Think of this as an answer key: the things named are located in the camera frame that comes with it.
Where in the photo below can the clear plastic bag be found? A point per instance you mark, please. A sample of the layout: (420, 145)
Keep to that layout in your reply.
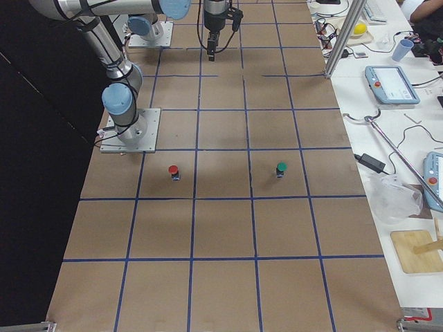
(392, 200)

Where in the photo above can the metal cane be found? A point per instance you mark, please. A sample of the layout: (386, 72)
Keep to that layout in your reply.
(371, 121)

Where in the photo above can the black power adapter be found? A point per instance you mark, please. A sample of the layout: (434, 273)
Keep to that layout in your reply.
(371, 163)

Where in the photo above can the yellow lemon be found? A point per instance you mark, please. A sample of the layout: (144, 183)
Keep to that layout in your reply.
(359, 29)

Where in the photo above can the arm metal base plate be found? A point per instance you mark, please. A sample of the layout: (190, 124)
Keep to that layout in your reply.
(136, 41)
(140, 137)

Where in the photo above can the red push button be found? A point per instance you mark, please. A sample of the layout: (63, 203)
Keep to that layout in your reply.
(174, 172)

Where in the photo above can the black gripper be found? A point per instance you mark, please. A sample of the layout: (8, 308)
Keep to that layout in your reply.
(213, 18)

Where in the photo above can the aluminium frame post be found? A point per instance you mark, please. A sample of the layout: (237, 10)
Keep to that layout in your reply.
(349, 23)

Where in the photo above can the wooden board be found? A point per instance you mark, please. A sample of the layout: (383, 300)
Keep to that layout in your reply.
(417, 251)

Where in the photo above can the blue plastic cup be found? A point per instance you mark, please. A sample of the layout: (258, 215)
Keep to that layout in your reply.
(402, 49)

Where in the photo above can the green push button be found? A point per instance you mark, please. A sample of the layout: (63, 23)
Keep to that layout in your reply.
(280, 169)

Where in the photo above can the blue teach pendant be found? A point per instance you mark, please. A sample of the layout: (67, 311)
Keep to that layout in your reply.
(390, 85)
(433, 177)

